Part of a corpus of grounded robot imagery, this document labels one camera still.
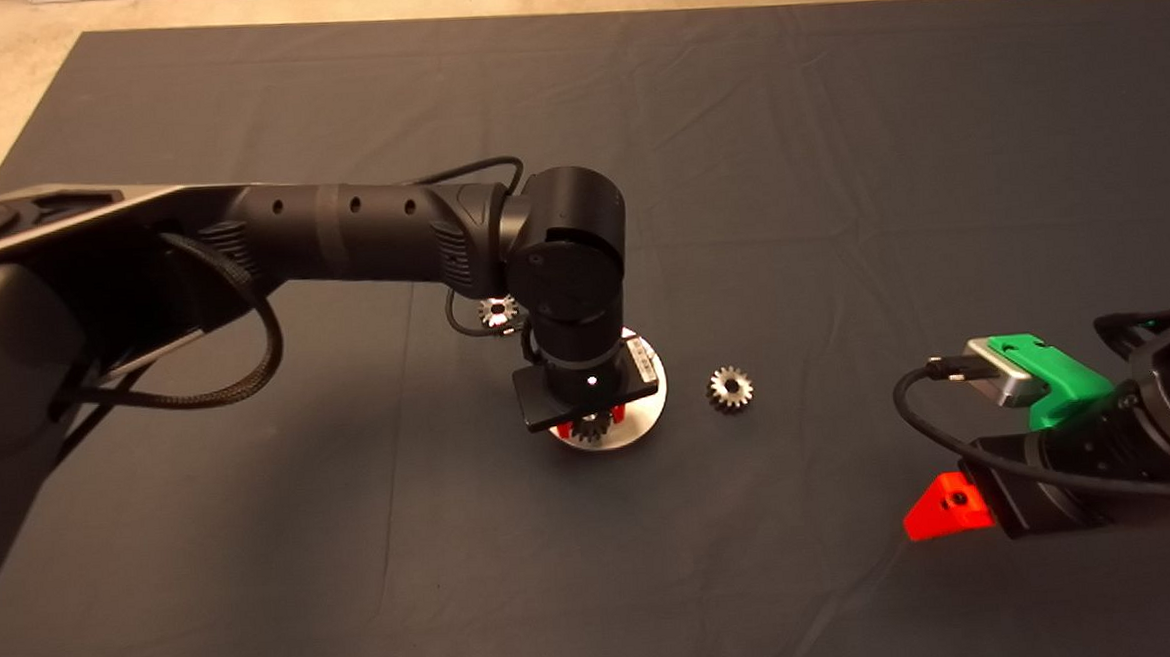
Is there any dark grey table cloth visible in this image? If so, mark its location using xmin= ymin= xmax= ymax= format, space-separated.
xmin=0 ymin=0 xmax=1170 ymax=657

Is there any black right camera cable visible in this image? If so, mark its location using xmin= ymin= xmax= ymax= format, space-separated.
xmin=890 ymin=343 xmax=1170 ymax=521

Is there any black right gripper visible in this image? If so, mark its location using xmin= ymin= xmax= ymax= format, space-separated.
xmin=898 ymin=393 xmax=1170 ymax=545

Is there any round metal carrier plate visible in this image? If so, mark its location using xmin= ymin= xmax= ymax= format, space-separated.
xmin=543 ymin=324 xmax=671 ymax=454

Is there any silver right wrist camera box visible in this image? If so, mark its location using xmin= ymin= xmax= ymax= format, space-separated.
xmin=961 ymin=336 xmax=1041 ymax=412

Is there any green right camera mount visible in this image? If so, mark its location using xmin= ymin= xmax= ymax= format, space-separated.
xmin=986 ymin=329 xmax=1117 ymax=435

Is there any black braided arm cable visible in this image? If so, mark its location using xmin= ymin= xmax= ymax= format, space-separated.
xmin=45 ymin=227 xmax=288 ymax=417

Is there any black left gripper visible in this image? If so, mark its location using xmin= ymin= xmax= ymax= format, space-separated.
xmin=510 ymin=330 xmax=665 ymax=443

